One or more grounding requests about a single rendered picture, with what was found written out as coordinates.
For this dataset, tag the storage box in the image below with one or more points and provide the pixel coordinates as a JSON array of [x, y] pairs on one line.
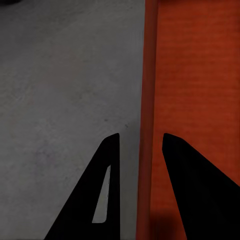
[[190, 89]]

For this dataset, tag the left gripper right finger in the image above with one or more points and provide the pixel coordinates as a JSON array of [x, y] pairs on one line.
[[207, 199]]

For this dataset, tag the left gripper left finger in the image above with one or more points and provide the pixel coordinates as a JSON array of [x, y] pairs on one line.
[[74, 222]]

